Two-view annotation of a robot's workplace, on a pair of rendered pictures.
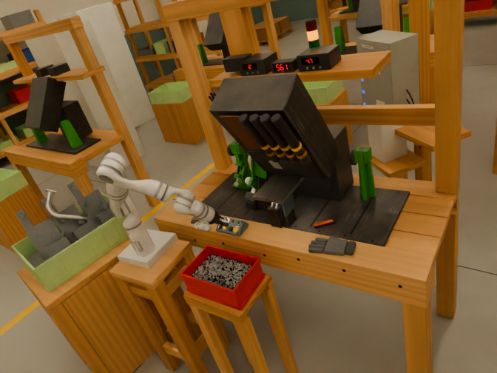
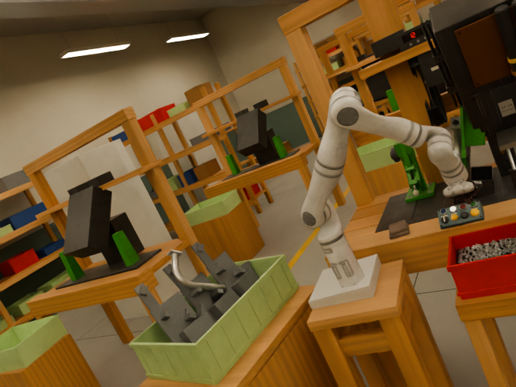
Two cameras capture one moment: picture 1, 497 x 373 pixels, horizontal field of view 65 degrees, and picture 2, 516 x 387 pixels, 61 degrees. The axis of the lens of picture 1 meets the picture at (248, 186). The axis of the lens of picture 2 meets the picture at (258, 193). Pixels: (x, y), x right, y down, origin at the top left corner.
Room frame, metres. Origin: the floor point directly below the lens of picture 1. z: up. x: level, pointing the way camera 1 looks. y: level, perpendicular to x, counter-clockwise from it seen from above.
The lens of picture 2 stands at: (0.26, 1.06, 1.60)
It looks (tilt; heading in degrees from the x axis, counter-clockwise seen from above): 10 degrees down; 349
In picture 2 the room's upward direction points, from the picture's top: 25 degrees counter-clockwise
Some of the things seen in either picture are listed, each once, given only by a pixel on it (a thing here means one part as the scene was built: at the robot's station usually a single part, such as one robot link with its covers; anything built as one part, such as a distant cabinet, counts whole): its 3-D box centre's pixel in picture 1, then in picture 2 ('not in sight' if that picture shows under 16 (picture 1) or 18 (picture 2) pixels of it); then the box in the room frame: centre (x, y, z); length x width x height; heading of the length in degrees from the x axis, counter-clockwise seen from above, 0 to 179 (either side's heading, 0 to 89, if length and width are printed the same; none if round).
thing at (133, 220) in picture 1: (126, 212); (322, 220); (1.70, 0.62, 1.14); 0.09 x 0.09 x 0.17; 30
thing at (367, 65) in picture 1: (292, 70); (462, 29); (1.93, -0.37, 1.52); 0.90 x 0.25 x 0.04; 48
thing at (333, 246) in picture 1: (331, 245); not in sight; (1.30, -0.28, 0.91); 0.20 x 0.11 x 0.03; 58
